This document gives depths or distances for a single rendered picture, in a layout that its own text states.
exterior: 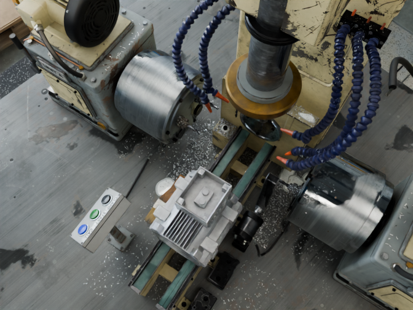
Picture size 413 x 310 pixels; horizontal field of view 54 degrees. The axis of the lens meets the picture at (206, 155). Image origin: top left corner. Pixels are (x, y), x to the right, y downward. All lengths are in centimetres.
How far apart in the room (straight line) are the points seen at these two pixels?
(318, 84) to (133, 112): 54
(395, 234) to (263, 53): 56
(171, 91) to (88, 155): 49
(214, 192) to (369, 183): 40
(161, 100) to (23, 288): 75
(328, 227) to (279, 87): 39
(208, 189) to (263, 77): 34
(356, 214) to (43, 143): 110
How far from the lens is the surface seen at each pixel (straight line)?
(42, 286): 145
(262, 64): 85
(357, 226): 109
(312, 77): 120
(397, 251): 109
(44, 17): 124
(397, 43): 239
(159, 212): 111
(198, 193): 108
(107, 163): 149
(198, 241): 108
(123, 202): 115
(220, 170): 131
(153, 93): 117
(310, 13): 71
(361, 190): 109
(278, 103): 95
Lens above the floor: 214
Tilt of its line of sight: 67 degrees down
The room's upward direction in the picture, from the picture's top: 1 degrees counter-clockwise
